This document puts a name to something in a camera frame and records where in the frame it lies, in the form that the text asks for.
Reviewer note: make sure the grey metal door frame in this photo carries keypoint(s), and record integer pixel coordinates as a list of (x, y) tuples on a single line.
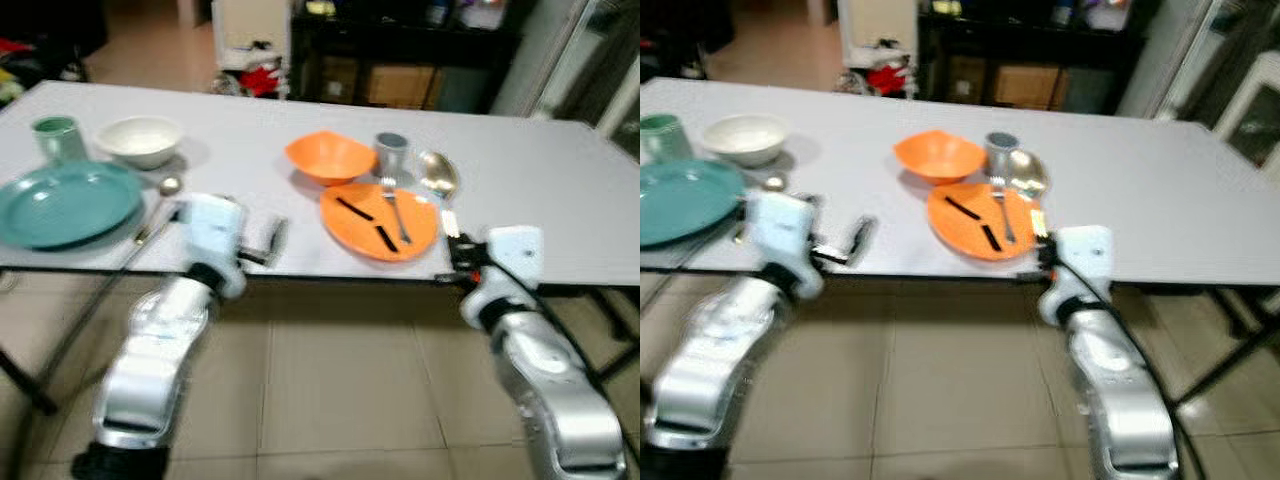
[(1170, 55), (545, 55)]

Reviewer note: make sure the grey cup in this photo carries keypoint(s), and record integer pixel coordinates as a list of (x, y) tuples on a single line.
[(392, 155), (1002, 155)]

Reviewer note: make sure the white bowl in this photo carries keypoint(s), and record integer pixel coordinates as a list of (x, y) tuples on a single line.
[(745, 135), (140, 138)]

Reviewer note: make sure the black table leg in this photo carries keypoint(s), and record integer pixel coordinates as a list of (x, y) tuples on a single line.
[(30, 385), (1230, 360), (600, 320)]

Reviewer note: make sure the orange bowl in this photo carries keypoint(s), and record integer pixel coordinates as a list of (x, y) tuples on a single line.
[(330, 155), (938, 155)]

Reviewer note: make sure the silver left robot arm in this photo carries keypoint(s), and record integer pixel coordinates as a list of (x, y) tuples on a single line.
[(700, 360), (150, 360)]

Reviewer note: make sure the red bag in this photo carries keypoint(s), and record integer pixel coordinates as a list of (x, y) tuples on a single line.
[(888, 80), (262, 80)]

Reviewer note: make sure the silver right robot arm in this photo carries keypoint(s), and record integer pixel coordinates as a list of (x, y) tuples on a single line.
[(1120, 390), (550, 390)]

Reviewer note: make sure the small brown cardboard box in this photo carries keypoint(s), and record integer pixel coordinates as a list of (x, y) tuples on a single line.
[(965, 80), (340, 80)]

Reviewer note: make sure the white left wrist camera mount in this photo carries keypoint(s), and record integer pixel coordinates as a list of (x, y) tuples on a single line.
[(213, 235), (785, 235)]

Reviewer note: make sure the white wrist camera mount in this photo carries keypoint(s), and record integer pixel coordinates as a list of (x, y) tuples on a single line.
[(213, 235), (515, 250), (1088, 250), (785, 235)]

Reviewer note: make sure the teal plate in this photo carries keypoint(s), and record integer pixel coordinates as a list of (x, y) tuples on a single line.
[(65, 205), (685, 200)]

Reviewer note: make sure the silver fork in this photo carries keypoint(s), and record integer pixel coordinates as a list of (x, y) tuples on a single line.
[(1003, 212), (395, 210)]

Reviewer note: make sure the large metal spoon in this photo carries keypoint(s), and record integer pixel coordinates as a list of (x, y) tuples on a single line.
[(438, 172), (1028, 172)]

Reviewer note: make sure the colourful clutter pile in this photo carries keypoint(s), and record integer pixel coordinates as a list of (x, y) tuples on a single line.
[(12, 50)]

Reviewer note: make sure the short black stick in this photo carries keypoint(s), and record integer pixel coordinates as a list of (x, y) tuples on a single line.
[(963, 208), (992, 237), (386, 238), (355, 209)]

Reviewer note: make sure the orange plate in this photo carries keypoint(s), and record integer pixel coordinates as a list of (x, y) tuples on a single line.
[(355, 235), (960, 235)]

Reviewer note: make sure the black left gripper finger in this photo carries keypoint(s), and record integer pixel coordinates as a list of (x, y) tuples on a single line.
[(862, 240), (276, 240)]

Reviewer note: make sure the large brown cardboard box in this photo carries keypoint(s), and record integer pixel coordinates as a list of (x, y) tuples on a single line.
[(1028, 87), (400, 87)]

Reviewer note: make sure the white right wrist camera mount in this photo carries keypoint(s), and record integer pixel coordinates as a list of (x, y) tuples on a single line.
[(1088, 250), (515, 250)]

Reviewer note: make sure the black shelf unit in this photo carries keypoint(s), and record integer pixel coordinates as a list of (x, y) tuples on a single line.
[(330, 35), (960, 35)]

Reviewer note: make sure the white framed glass cabinet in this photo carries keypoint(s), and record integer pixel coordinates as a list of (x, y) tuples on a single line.
[(628, 100), (1250, 110)]

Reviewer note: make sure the green cup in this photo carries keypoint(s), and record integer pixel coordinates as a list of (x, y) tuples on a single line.
[(58, 140), (660, 138)]

